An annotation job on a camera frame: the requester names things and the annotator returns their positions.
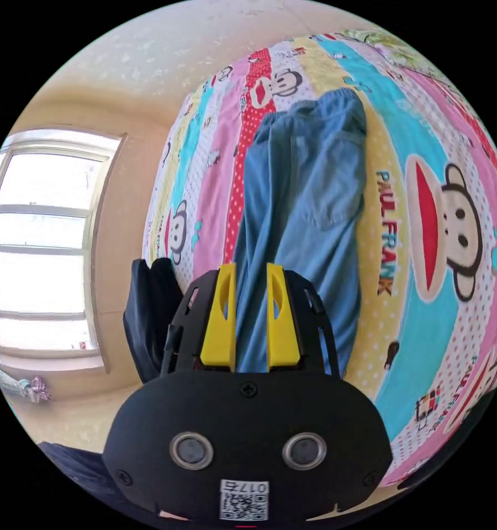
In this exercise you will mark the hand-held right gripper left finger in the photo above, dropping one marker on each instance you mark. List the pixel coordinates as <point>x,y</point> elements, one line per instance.
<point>219,331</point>

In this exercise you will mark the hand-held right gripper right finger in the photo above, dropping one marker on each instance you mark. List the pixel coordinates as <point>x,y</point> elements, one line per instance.
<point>282,335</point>

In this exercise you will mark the light blue jeans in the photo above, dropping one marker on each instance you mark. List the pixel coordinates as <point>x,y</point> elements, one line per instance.
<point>298,198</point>

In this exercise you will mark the black garment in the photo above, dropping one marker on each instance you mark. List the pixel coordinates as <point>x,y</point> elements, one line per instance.
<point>149,314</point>

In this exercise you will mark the bed with cartoon printed sheet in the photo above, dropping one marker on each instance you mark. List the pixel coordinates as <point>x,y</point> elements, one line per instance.
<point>397,331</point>

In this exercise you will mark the person's body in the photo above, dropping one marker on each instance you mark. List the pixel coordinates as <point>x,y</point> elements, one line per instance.
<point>78,468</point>

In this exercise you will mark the window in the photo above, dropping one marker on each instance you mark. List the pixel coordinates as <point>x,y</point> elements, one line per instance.
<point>41,248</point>

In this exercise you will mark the tied light curtain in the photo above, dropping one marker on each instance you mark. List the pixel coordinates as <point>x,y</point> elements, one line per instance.
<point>27,389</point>

